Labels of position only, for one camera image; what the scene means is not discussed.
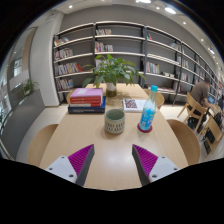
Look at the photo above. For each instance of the white book with patterned cover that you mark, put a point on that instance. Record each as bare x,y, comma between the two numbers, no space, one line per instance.
133,105

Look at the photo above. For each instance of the wooden chair far left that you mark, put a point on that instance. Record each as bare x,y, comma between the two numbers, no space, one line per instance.
68,96

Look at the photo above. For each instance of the green potted plant on table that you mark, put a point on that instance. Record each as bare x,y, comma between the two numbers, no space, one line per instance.
111,70

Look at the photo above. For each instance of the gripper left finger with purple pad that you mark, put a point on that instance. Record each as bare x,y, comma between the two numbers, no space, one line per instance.
75,167

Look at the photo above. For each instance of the clear water bottle blue label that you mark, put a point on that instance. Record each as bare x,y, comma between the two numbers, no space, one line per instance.
149,109

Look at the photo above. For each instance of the grey wall bookshelf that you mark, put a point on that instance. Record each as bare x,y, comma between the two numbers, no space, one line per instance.
160,58

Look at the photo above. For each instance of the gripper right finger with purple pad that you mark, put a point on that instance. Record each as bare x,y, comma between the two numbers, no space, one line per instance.
151,167

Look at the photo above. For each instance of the black backpack on chair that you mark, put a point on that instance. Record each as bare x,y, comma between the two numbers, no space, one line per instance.
218,119

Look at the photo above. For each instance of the wooden folding chair under person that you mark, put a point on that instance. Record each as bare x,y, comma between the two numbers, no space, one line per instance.
194,109

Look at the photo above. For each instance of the seated person in brown shirt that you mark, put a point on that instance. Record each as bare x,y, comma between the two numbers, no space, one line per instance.
200,94

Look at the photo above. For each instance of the wooden chair near left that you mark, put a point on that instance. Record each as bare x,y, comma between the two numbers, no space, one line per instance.
39,143

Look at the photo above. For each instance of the dark blue bottom book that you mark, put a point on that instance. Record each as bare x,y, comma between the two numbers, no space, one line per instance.
87,110

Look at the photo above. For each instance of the red round coaster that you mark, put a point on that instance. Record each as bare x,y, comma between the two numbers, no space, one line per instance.
144,131

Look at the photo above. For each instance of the small plant by window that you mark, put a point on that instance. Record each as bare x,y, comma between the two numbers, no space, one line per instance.
28,87

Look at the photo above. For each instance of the wooden chair far right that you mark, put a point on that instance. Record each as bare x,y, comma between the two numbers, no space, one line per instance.
159,98

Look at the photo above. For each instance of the pink top book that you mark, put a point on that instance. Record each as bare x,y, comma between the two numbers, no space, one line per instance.
87,92

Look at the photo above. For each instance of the grey-green ceramic mug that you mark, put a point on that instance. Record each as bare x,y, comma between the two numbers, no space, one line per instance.
114,121

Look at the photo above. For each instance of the wooden folding chair with bag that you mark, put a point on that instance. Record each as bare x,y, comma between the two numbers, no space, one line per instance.
216,132

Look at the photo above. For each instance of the wooden chair near right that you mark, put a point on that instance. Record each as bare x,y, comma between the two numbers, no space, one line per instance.
187,139

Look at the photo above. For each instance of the red middle book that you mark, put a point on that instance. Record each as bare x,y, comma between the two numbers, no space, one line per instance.
91,101

